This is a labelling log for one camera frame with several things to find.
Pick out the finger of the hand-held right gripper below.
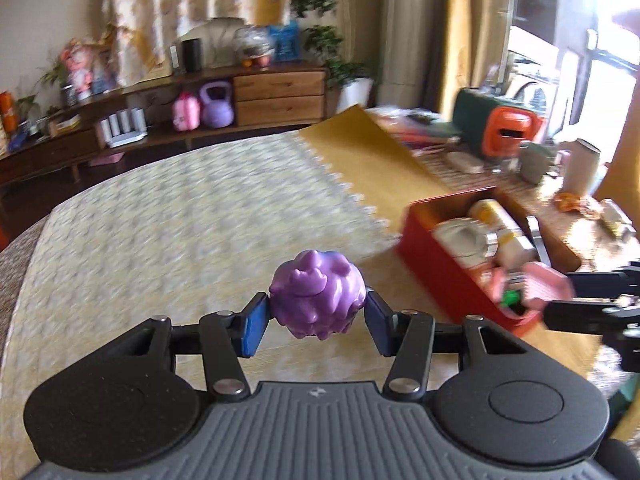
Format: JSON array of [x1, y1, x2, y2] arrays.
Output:
[[543, 297, 640, 334], [566, 261, 640, 297]]

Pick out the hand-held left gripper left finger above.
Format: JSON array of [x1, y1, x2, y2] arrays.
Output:
[[132, 292, 271, 402]]

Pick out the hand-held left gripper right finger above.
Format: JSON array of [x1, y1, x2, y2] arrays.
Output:
[[364, 290, 521, 397]]

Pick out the purple spiky toy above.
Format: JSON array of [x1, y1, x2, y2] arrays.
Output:
[[268, 249, 368, 342]]

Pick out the red tin box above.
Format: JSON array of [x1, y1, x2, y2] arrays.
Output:
[[396, 186, 583, 339]]

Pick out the white sunglasses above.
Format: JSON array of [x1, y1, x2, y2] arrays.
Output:
[[432, 216, 496, 263]]

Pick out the white and yellow bottle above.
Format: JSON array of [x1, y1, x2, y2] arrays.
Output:
[[470, 199, 526, 248]]

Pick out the clear pill bottle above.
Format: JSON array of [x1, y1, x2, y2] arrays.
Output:
[[600, 199, 638, 236]]

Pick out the orange snack wrapper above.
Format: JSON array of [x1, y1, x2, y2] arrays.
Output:
[[555, 192, 593, 213]]

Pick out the yellow giraffe toy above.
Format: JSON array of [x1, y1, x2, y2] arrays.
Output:
[[597, 125, 640, 206]]

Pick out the white thermos cup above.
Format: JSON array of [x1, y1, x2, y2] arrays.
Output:
[[562, 137, 602, 198]]

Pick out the pale green mug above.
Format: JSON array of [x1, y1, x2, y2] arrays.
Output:
[[517, 142, 558, 186]]

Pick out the quilted cream table mat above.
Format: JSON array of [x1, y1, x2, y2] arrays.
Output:
[[5, 130, 401, 401]]

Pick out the white round lid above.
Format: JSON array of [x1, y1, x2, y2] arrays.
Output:
[[446, 151, 486, 175]]

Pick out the orange and green box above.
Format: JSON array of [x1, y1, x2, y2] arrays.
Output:
[[452, 87, 546, 161]]

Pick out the stack of books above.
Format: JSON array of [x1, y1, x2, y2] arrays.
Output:
[[372, 107, 463, 153]]

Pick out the washing machine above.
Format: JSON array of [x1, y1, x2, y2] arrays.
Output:
[[510, 67, 556, 126]]

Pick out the purple kettlebell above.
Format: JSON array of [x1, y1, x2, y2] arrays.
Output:
[[200, 81, 235, 129]]

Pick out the pink toy suitcase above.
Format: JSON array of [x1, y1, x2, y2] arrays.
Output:
[[172, 91, 202, 132]]

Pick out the white plant pot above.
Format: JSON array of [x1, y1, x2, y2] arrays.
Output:
[[337, 77, 375, 113]]

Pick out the wooden TV cabinet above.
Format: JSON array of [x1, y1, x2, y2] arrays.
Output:
[[0, 62, 328, 188]]

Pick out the white router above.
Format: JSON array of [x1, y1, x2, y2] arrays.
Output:
[[97, 109, 149, 149]]

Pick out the lace tablecloth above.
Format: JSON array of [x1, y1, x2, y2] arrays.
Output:
[[0, 145, 640, 461]]

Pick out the black cylinder speaker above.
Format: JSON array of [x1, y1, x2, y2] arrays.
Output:
[[181, 37, 203, 73]]

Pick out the small cardboard box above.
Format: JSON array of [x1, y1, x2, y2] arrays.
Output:
[[49, 114, 82, 134]]

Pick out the plastic bag with fruit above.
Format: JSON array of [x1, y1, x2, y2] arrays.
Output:
[[235, 25, 276, 68]]

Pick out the blue picture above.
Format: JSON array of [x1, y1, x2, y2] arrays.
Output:
[[270, 22, 302, 61]]

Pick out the standing air conditioner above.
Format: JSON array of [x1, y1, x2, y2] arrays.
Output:
[[377, 0, 446, 111]]

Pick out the yellow curtain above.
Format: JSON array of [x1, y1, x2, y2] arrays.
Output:
[[440, 0, 516, 116]]

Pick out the green indoor tree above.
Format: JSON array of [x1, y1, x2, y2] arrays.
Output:
[[290, 0, 381, 86]]

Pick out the pink doll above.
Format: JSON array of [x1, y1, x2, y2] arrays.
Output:
[[60, 37, 108, 101]]

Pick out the potted spider plant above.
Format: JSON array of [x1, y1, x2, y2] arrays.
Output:
[[40, 52, 76, 108]]

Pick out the floral cloth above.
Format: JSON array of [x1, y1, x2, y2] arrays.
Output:
[[100, 0, 311, 83]]

